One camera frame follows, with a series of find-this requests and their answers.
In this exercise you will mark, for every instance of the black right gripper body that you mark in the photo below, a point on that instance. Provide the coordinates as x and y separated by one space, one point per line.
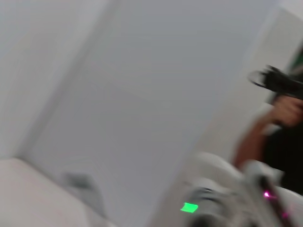
213 222

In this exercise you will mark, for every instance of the black handheld controller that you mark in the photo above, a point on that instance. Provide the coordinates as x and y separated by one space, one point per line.
281 81

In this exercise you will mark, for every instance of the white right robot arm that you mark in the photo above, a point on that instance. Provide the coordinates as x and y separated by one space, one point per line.
213 170

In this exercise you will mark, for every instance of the person's bare forearm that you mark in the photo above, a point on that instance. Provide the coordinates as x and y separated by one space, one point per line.
251 142

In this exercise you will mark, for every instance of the person's bare hand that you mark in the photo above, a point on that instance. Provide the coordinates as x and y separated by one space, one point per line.
287 110

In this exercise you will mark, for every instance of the person's black shirt torso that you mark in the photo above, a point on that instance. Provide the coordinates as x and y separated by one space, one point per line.
288 153

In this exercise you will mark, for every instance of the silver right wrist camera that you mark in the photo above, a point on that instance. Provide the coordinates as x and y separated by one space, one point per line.
256 173

